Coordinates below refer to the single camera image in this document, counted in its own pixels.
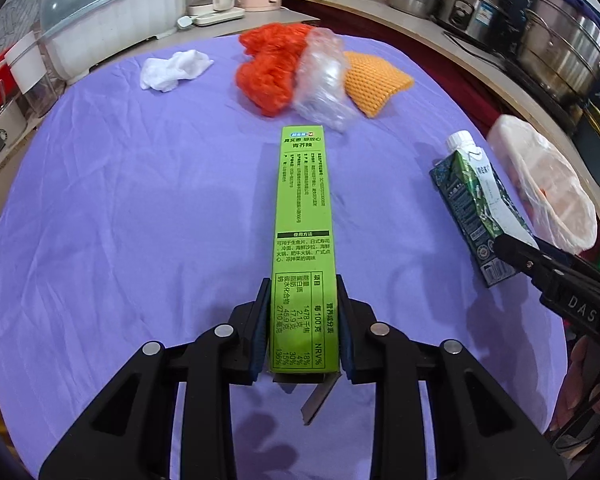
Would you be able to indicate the long green cardboard box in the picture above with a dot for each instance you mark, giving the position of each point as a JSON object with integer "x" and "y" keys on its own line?
{"x": 302, "y": 210}

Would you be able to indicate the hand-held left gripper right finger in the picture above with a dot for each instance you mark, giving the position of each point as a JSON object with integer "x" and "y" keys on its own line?
{"x": 345, "y": 332}

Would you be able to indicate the large steel steamer pot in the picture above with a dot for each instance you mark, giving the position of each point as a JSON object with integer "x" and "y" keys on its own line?
{"x": 565, "y": 50}

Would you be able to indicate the white plastic bag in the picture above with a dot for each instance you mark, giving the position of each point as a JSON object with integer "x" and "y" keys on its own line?
{"x": 540, "y": 175}

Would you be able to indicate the black induction cooker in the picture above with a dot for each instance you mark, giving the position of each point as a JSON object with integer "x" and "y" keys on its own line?
{"x": 535, "y": 87}

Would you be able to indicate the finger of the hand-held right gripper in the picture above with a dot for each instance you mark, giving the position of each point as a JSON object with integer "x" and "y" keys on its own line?
{"x": 525, "y": 255}

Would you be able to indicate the white dish rack with lid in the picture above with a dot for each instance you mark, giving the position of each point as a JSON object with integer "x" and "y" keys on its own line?
{"x": 105, "y": 15}

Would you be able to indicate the yellow knitted cloth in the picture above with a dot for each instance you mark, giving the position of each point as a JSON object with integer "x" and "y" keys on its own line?
{"x": 380, "y": 82}

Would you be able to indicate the clear crumpled plastic bag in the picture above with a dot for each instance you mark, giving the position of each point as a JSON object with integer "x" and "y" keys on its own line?
{"x": 325, "y": 80}

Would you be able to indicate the steel rice cooker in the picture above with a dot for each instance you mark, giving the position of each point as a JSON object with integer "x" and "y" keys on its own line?
{"x": 475, "y": 7}

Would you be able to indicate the green white milk carton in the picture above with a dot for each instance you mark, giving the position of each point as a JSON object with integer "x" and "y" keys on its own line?
{"x": 475, "y": 200}

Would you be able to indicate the person's right hand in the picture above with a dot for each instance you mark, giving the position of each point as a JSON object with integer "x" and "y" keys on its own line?
{"x": 587, "y": 385}

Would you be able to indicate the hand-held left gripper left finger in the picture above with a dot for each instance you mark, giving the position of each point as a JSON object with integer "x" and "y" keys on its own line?
{"x": 262, "y": 332}

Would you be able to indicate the purple table cloth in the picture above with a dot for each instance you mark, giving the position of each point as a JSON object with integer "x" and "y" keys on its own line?
{"x": 130, "y": 235}

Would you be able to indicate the white crumpled tissue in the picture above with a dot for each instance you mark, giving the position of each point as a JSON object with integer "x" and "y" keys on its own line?
{"x": 172, "y": 70}

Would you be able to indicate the clear container with white lid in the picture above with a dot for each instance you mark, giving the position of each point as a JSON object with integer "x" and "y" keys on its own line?
{"x": 32, "y": 70}

